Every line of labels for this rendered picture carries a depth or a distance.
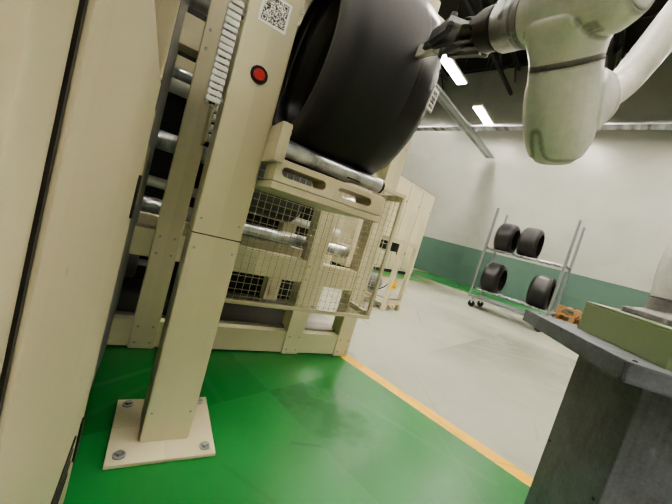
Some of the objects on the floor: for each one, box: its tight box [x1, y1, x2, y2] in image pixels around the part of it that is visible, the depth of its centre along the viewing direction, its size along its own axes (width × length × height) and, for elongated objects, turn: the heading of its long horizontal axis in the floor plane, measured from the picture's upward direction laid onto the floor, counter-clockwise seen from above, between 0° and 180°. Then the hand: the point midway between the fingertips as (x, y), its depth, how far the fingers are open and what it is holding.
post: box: [138, 0, 305, 443], centre depth 84 cm, size 13×13×250 cm
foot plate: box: [103, 397, 215, 470], centre depth 94 cm, size 27×27×2 cm
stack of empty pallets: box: [551, 304, 583, 325], centre depth 751 cm, size 127×90×43 cm
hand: (428, 49), depth 74 cm, fingers closed
